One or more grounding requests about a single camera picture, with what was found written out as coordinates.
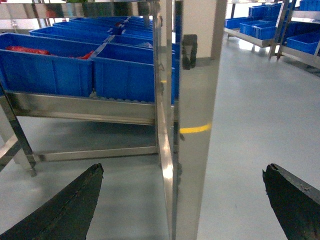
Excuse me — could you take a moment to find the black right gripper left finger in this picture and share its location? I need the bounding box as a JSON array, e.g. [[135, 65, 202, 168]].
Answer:
[[0, 163, 104, 240]]

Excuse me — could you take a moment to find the small blue bin on shelf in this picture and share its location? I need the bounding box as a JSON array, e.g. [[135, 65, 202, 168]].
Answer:
[[286, 31, 320, 55]]

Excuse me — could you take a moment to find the steel shelf rack right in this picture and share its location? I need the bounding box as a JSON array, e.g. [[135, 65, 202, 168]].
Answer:
[[224, 0, 320, 69]]

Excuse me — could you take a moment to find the steel roller rack frame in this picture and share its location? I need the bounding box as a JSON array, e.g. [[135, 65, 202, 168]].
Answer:
[[0, 0, 227, 240]]

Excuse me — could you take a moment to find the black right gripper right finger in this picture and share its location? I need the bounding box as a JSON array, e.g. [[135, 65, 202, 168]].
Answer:
[[262, 163, 320, 240]]

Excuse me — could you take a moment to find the blue bin with red parts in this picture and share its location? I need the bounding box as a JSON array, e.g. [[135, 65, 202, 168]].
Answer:
[[0, 33, 99, 97]]

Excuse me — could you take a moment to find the blue bin front right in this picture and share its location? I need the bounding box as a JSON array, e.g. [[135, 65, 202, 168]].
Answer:
[[91, 42, 181, 105]]

